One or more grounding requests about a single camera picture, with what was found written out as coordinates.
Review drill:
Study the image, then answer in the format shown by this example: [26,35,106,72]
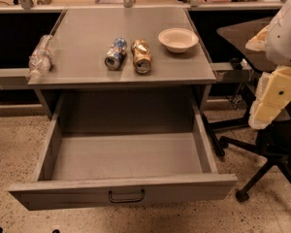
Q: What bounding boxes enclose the grey open top drawer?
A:
[9,90,237,211]

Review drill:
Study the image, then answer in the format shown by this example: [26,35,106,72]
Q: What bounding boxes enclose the silver blue soda can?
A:
[105,38,127,71]

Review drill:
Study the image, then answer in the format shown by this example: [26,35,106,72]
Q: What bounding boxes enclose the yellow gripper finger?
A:
[248,66,291,129]
[245,26,269,51]

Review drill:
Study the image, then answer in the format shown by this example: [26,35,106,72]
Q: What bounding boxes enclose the grey drawer cabinet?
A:
[28,7,215,115]

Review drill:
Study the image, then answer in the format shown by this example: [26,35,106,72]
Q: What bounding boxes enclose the black office chair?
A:
[205,14,291,202]

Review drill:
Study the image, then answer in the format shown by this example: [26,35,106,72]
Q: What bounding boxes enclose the black drawer handle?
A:
[109,189,146,204]

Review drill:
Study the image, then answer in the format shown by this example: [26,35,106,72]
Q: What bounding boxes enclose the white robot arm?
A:
[245,0,291,130]

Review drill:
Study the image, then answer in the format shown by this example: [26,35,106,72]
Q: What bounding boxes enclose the white ceramic bowl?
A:
[158,28,199,53]

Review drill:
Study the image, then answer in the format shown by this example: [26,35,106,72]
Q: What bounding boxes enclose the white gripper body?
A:
[266,5,291,66]

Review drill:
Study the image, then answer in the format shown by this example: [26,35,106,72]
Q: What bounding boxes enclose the gold soda can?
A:
[131,39,151,74]

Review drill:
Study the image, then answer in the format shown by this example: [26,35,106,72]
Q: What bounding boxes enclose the clear plastic water bottle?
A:
[28,35,57,78]

